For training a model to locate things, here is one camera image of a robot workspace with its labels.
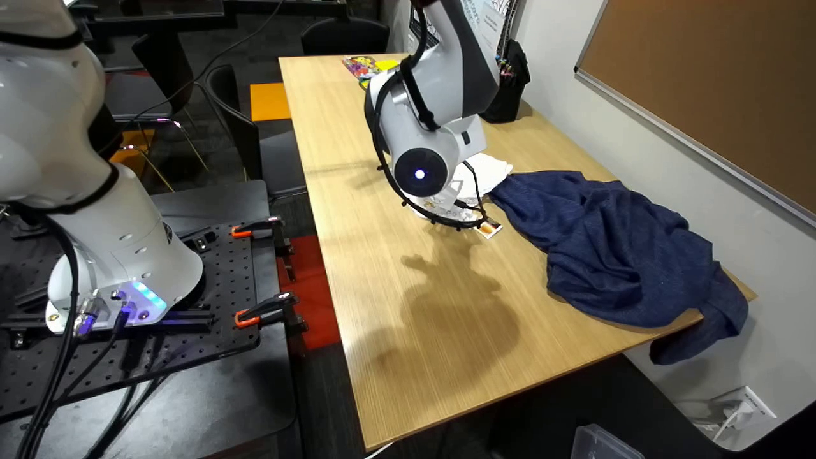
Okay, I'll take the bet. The tea bag packet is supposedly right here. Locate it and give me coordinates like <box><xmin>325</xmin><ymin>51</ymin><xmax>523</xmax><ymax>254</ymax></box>
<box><xmin>473</xmin><ymin>216</ymin><xmax>506</xmax><ymax>243</ymax></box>

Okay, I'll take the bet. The white paper doily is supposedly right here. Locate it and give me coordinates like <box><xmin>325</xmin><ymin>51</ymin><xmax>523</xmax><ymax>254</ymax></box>
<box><xmin>457</xmin><ymin>151</ymin><xmax>515</xmax><ymax>225</ymax></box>

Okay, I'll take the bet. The orange black clamp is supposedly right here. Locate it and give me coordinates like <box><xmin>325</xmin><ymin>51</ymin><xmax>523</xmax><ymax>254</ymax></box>
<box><xmin>227</xmin><ymin>215</ymin><xmax>289</xmax><ymax>245</ymax></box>
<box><xmin>233</xmin><ymin>291</ymin><xmax>306</xmax><ymax>332</ymax></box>

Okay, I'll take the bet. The colourful crayon box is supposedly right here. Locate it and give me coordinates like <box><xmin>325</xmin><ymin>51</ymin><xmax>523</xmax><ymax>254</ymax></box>
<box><xmin>339</xmin><ymin>54</ymin><xmax>404</xmax><ymax>83</ymax></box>

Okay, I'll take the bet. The black pen holder bag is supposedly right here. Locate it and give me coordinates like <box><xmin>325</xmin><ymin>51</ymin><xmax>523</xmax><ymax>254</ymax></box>
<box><xmin>482</xmin><ymin>36</ymin><xmax>535</xmax><ymax>127</ymax></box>

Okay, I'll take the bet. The black office chair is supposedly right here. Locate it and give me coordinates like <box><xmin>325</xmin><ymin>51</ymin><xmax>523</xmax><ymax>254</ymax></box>
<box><xmin>298</xmin><ymin>14</ymin><xmax>394</xmax><ymax>58</ymax></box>
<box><xmin>200</xmin><ymin>56</ymin><xmax>275</xmax><ymax>184</ymax></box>

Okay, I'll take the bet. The dark blue cloth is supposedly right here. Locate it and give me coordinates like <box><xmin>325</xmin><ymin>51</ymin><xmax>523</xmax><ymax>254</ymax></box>
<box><xmin>487</xmin><ymin>167</ymin><xmax>752</xmax><ymax>366</ymax></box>

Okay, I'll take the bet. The black cart table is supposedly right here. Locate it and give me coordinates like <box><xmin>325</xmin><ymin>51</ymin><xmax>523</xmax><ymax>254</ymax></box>
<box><xmin>0</xmin><ymin>175</ymin><xmax>301</xmax><ymax>459</ymax></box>

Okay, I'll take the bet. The black perforated breadboard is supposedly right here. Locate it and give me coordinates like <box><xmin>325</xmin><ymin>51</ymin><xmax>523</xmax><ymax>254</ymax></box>
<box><xmin>0</xmin><ymin>222</ymin><xmax>262</xmax><ymax>424</ymax></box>

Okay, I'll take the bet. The clear plastic box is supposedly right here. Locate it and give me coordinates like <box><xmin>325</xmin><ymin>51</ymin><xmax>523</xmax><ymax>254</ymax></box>
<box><xmin>568</xmin><ymin>421</ymin><xmax>653</xmax><ymax>459</ymax></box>

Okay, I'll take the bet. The black chair with metal legs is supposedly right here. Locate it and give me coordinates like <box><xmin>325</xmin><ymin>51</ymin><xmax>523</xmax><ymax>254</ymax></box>
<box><xmin>93</xmin><ymin>27</ymin><xmax>214</xmax><ymax>194</ymax></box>

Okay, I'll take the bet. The brown cork board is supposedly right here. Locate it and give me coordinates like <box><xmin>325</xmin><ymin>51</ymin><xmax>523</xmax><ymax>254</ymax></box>
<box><xmin>571</xmin><ymin>0</ymin><xmax>816</xmax><ymax>240</ymax></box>

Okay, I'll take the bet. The black base cable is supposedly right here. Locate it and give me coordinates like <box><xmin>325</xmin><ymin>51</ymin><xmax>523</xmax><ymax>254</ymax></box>
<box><xmin>85</xmin><ymin>371</ymin><xmax>169</xmax><ymax>459</ymax></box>
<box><xmin>18</xmin><ymin>227</ymin><xmax>86</xmax><ymax>459</ymax></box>

